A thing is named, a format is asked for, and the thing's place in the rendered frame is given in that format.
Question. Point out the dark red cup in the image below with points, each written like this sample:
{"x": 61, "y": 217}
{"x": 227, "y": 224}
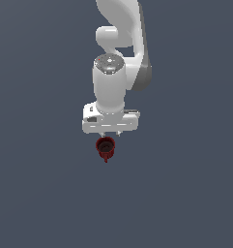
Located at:
{"x": 105, "y": 148}

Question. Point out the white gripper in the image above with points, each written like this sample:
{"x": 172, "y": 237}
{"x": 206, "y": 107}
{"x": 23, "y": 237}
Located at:
{"x": 101, "y": 122}

